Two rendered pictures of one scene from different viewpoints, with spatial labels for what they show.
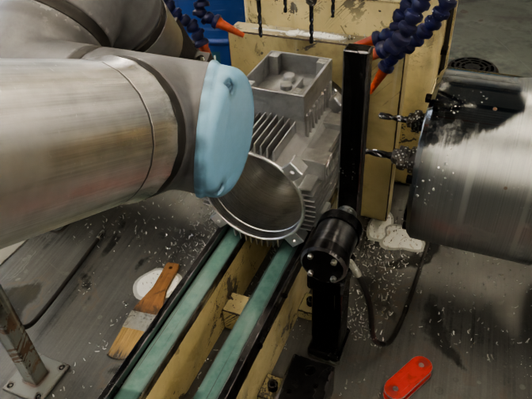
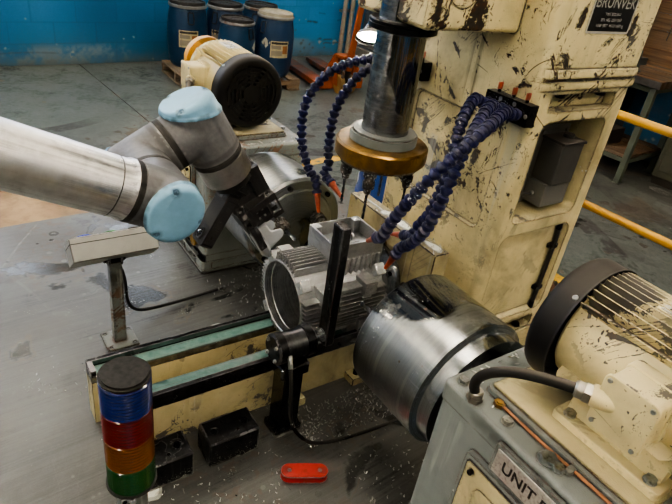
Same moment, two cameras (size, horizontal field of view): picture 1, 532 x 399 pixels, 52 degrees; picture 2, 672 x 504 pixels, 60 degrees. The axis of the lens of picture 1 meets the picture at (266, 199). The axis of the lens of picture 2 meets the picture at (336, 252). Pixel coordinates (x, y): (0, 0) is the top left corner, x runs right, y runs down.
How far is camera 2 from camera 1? 0.58 m
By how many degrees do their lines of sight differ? 24
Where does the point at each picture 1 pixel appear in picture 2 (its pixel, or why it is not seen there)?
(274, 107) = (322, 247)
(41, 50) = (140, 148)
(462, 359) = (354, 489)
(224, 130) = (164, 209)
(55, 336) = (147, 325)
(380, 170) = not seen: hidden behind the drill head
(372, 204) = not seen: hidden behind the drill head
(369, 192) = not seen: hidden behind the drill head
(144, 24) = (215, 159)
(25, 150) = (52, 169)
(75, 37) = (164, 150)
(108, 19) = (187, 148)
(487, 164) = (397, 340)
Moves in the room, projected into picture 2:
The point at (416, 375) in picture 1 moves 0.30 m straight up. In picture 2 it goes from (309, 472) to (330, 346)
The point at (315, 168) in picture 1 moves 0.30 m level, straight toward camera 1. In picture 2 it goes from (319, 295) to (197, 370)
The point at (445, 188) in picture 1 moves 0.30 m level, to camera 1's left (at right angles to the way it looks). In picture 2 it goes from (371, 344) to (234, 277)
